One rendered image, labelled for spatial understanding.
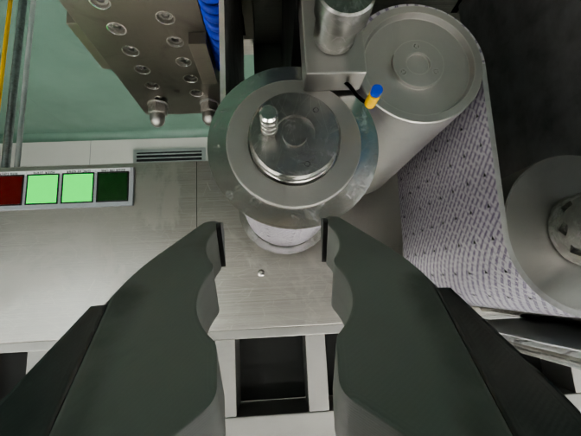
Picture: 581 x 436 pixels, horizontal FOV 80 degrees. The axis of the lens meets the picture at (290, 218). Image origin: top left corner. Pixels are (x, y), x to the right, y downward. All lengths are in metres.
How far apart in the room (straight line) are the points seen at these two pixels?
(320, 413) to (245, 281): 0.25
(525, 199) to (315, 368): 0.42
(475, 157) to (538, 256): 0.10
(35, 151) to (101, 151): 0.55
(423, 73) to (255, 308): 0.43
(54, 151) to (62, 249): 3.00
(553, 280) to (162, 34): 0.53
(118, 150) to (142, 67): 2.82
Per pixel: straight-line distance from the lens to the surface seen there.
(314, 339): 0.63
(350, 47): 0.31
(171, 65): 0.61
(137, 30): 0.56
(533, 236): 0.37
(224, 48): 0.36
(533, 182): 0.38
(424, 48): 0.38
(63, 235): 0.72
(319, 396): 0.65
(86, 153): 3.55
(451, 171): 0.42
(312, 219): 0.29
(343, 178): 0.30
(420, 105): 0.35
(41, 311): 0.73
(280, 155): 0.28
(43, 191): 0.75
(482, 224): 0.37
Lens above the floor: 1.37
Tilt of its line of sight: 11 degrees down
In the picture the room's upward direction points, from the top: 177 degrees clockwise
